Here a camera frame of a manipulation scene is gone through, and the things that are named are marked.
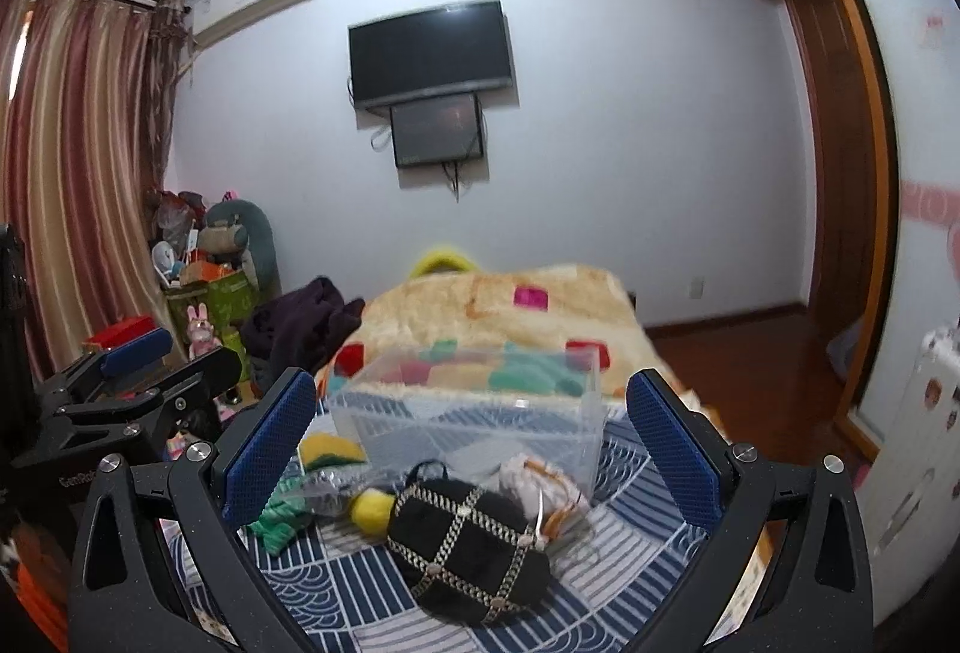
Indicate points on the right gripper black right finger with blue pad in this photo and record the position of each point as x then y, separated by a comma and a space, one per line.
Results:
816, 594

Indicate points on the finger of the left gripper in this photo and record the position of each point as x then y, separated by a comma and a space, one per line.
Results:
184, 400
101, 371

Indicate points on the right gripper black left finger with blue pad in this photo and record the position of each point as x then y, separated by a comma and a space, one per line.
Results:
125, 594

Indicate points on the green knitted soft toy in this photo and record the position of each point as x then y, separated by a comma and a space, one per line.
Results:
285, 515

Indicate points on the yellow felt ball toy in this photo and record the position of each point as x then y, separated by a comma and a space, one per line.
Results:
370, 511

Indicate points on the white orange drawstring pouch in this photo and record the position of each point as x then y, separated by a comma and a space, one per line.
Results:
549, 498

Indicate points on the yellow green sponge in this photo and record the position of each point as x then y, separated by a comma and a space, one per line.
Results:
319, 450

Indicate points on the red flat box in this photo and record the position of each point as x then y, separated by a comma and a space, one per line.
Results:
119, 333

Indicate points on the pink bunny doll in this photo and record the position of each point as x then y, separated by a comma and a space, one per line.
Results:
201, 336

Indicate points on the green cardboard box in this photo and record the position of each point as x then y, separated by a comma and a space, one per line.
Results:
228, 303

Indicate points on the white cardboard box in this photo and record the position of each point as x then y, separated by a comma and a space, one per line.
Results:
909, 499

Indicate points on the dark purple clothing pile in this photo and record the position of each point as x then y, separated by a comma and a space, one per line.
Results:
304, 328

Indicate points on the grey plush toy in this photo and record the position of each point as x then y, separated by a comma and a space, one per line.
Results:
238, 231

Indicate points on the blue white patterned cloth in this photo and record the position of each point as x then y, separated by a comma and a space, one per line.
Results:
608, 574

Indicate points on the red striped curtain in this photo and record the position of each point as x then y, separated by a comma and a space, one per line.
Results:
87, 97

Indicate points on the clear plastic storage bin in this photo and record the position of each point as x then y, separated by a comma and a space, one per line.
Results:
474, 409

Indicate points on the small wall monitor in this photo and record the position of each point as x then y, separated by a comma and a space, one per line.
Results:
437, 131

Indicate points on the large wall television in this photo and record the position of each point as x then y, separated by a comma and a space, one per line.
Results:
456, 48

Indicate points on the brown wooden door frame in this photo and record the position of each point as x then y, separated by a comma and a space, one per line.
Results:
855, 174

